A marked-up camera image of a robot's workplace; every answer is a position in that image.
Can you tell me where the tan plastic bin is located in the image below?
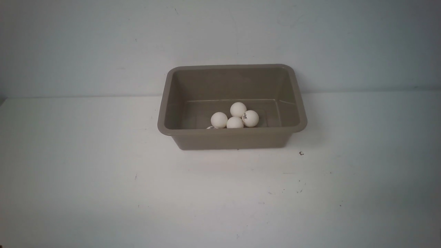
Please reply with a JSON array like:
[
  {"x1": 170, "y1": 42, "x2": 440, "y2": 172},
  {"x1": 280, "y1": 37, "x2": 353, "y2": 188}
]
[{"x1": 157, "y1": 64, "x2": 307, "y2": 150}]

